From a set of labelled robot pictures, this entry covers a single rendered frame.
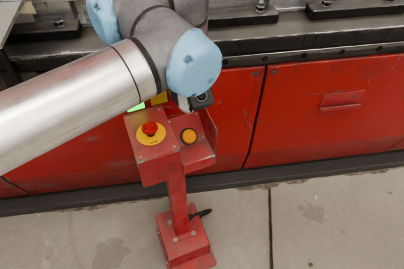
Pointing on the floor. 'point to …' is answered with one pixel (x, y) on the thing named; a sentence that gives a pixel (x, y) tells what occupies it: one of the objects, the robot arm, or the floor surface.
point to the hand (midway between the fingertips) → (190, 111)
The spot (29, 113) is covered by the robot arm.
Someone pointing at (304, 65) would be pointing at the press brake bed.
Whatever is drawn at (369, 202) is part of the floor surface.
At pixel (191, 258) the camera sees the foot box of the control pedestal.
